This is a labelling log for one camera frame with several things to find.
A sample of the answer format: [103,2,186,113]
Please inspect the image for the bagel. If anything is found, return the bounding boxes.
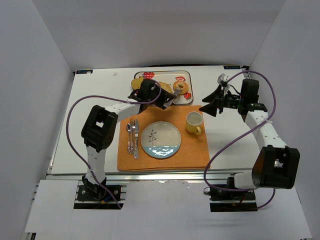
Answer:
[173,80,189,95]

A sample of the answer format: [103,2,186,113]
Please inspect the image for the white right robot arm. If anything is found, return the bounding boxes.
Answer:
[199,79,300,191]

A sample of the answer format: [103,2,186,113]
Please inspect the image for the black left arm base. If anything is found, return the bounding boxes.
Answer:
[73,183,127,210]

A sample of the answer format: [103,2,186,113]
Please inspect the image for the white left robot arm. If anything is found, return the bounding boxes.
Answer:
[81,78,178,198]

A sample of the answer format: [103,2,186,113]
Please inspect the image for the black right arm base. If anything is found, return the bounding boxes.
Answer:
[203,186,258,213]

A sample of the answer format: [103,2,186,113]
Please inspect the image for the oval bread roll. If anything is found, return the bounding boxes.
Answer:
[158,81,173,94]

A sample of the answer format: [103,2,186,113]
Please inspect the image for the brown bread slice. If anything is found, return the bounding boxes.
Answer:
[130,77,144,90]

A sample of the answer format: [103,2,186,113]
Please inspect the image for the strawberry pattern serving tray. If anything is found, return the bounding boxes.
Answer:
[134,70,193,105]

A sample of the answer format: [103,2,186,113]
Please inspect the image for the yellow mug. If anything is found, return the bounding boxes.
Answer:
[185,111,203,135]

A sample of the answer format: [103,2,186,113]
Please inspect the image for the silver spoon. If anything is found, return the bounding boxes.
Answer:
[126,123,133,153]

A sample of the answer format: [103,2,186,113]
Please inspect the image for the white blue ceramic plate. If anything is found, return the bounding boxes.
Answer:
[140,121,182,159]

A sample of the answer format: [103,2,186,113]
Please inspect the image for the orange cloth placemat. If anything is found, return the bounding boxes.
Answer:
[117,105,210,171]

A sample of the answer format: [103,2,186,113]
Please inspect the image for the silver fork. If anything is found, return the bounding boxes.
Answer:
[129,117,135,155]

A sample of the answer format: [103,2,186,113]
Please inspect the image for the silver table knife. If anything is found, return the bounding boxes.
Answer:
[133,119,139,159]

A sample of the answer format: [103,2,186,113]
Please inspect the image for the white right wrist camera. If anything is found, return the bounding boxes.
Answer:
[217,73,231,96]

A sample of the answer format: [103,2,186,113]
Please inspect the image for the aluminium table frame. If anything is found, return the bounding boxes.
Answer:
[32,65,282,208]

